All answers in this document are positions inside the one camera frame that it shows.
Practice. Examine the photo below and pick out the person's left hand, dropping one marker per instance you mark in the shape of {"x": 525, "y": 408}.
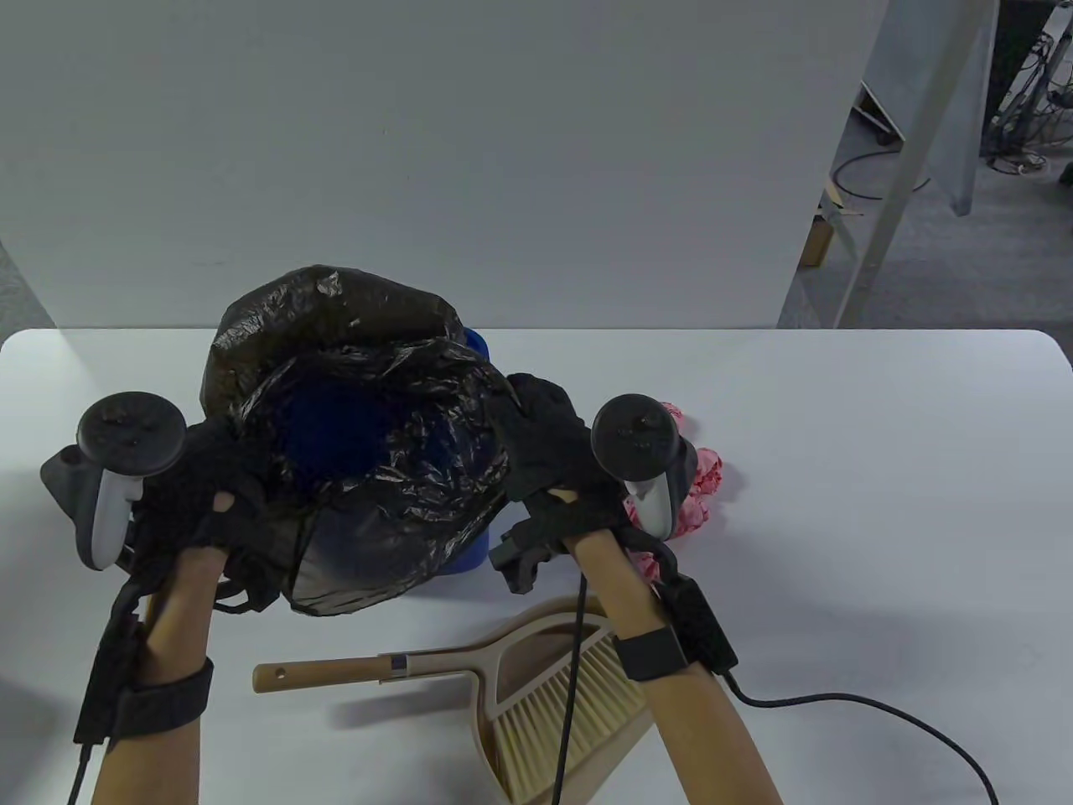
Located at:
{"x": 193, "y": 495}

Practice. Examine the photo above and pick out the person's right hand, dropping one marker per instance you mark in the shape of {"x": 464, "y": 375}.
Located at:
{"x": 549, "y": 453}

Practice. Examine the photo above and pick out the blue recycling bin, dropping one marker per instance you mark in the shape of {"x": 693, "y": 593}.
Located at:
{"x": 469, "y": 549}

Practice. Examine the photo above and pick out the pile of pink paper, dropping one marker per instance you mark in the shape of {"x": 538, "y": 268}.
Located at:
{"x": 708, "y": 470}

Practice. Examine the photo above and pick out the beige plastic dustpan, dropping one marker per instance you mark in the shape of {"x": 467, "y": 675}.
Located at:
{"x": 524, "y": 662}

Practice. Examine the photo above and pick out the black plastic trash bag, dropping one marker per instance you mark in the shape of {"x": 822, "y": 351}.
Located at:
{"x": 335, "y": 310}

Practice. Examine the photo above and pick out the person's right forearm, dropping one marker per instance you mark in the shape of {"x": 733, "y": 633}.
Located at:
{"x": 704, "y": 738}

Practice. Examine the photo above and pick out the black and white left controller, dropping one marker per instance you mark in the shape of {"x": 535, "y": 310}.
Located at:
{"x": 130, "y": 432}

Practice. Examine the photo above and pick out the black and white controller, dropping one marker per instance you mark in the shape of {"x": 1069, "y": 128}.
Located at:
{"x": 130, "y": 432}
{"x": 637, "y": 432}

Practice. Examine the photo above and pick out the black and white right controller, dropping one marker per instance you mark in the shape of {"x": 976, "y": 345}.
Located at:
{"x": 637, "y": 432}

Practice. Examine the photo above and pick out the black left wrist sensor box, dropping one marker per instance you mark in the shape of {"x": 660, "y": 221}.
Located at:
{"x": 105, "y": 671}

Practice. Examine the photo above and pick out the black wrist sensor box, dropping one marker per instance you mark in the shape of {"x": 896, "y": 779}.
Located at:
{"x": 700, "y": 625}
{"x": 105, "y": 671}

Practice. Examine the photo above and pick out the black right wrist sensor box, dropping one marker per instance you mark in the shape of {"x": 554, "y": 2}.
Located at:
{"x": 700, "y": 625}

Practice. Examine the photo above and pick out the white table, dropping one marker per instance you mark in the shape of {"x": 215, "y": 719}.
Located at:
{"x": 838, "y": 419}

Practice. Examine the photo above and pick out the white partition panel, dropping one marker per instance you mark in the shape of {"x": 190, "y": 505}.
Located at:
{"x": 419, "y": 168}

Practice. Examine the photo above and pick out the brown cardboard box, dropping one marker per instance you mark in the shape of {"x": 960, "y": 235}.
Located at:
{"x": 817, "y": 243}

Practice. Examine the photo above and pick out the grey leaning board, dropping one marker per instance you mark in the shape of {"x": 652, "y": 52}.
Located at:
{"x": 964, "y": 151}

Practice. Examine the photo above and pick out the grey metal frame post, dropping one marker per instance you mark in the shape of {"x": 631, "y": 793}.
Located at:
{"x": 897, "y": 193}

